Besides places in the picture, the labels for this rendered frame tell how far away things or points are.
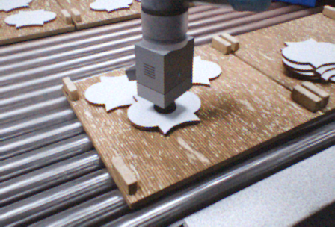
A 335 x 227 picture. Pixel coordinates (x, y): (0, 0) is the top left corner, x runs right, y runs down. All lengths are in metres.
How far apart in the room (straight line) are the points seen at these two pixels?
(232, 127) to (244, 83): 0.16
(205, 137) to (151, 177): 0.13
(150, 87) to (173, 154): 0.12
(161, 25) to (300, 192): 0.33
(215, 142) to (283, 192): 0.13
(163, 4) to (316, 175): 0.37
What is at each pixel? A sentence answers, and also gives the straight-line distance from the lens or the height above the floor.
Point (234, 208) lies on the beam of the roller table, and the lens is 0.53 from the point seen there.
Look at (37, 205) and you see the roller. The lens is 0.55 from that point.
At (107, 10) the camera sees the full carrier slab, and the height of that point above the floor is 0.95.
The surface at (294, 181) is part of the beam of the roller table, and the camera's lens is 0.59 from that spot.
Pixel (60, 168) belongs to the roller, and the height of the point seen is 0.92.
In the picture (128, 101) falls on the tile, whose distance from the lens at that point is 0.66.
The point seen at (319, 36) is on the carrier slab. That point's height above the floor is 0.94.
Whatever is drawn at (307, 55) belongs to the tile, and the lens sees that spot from 0.83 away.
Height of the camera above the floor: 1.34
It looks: 36 degrees down
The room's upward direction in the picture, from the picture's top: straight up
